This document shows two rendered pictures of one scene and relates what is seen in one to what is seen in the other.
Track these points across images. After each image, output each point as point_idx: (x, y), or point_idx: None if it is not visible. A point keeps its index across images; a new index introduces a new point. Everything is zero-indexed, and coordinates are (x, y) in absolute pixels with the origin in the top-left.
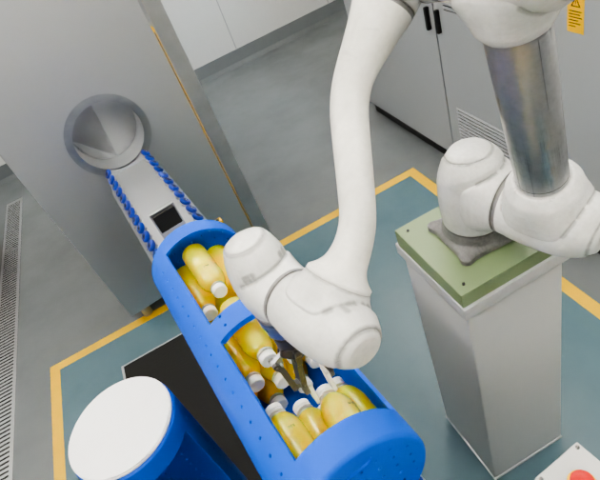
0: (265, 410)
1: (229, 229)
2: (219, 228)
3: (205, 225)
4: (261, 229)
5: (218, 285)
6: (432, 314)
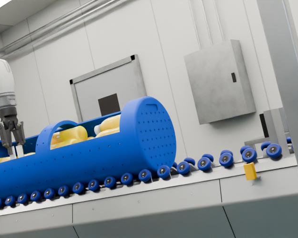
0: (30, 138)
1: (123, 119)
2: (122, 111)
3: (129, 103)
4: None
5: (96, 125)
6: None
